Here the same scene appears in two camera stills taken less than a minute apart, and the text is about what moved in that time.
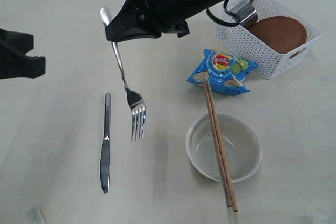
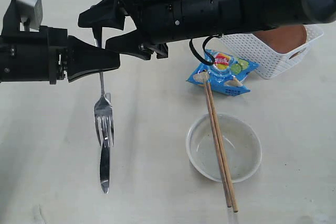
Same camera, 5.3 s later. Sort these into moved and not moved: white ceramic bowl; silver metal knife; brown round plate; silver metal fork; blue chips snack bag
Moved: silver metal fork
Not moved: silver metal knife; white ceramic bowl; brown round plate; blue chips snack bag
